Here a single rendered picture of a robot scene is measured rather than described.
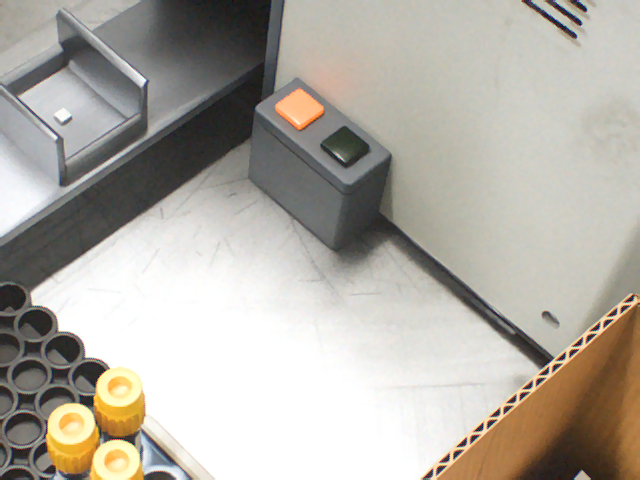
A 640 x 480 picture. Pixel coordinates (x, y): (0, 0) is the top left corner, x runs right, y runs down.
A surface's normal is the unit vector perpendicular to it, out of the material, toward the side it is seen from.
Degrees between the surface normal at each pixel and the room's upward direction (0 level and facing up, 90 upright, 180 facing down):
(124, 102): 90
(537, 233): 90
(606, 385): 90
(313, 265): 0
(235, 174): 0
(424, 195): 90
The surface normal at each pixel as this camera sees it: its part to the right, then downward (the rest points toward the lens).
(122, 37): 0.11, -0.57
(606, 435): -0.66, 0.57
